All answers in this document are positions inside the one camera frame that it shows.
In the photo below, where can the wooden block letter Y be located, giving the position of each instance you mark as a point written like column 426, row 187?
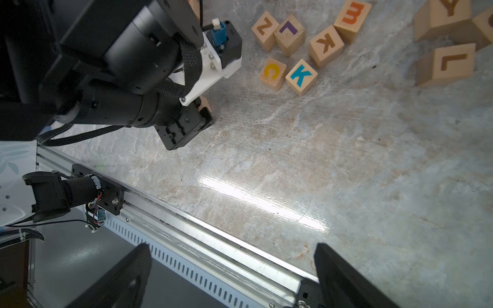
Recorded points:
column 437, row 18

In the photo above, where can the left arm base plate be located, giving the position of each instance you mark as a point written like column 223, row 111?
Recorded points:
column 112, row 193

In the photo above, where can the wooden block orange L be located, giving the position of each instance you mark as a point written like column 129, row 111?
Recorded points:
column 446, row 65

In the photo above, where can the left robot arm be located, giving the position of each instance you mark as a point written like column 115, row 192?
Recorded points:
column 74, row 70

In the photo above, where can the wooden block orange K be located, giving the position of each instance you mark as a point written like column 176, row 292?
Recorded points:
column 326, row 47

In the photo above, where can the wooden block letter G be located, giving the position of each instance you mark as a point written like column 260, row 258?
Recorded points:
column 478, row 30

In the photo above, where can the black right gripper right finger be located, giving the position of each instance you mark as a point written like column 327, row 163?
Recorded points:
column 342, row 285

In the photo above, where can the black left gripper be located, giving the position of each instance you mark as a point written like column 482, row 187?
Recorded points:
column 188, row 125

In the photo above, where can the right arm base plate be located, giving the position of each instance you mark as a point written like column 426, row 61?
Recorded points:
column 309, row 295

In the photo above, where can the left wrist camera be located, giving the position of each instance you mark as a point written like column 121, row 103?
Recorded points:
column 221, row 58

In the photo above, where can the wooden block blue K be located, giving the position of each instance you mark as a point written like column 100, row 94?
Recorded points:
column 302, row 77

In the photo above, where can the wooden block letter Z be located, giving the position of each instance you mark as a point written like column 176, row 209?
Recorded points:
column 263, row 30

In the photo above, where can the wooden block purple L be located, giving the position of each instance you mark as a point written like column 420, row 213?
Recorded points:
column 290, row 35

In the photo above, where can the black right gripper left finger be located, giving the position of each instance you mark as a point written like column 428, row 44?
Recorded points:
column 124, row 285

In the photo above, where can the wooden block letter D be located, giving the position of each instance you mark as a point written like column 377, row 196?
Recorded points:
column 204, row 104

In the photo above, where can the wooden block letter C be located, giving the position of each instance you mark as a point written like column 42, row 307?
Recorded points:
column 273, row 74

